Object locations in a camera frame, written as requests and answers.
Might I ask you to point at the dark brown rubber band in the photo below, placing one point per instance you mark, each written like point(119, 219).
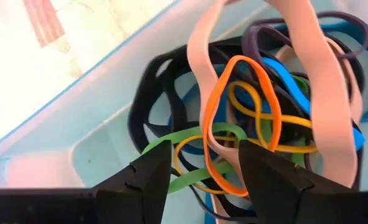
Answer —
point(249, 40)

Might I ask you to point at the orange rubber band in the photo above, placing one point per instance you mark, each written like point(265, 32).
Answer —
point(216, 105)

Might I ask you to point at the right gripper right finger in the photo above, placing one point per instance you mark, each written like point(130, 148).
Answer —
point(271, 186)

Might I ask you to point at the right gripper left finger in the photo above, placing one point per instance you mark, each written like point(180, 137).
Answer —
point(140, 193)

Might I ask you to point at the thin yellow rubber band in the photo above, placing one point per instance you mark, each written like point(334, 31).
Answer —
point(289, 119)

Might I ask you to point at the translucent green plastic bin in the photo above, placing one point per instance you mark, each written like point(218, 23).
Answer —
point(103, 109)

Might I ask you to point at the large black rubber band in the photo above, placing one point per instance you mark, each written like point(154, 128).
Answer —
point(140, 102)

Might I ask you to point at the wide tan rubber band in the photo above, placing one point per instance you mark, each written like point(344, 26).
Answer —
point(356, 99)
point(330, 124)

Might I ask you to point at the small blue rubber band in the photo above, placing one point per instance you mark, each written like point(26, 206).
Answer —
point(288, 82)

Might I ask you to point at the green rubber band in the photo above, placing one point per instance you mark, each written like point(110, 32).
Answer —
point(297, 158)
point(187, 133)

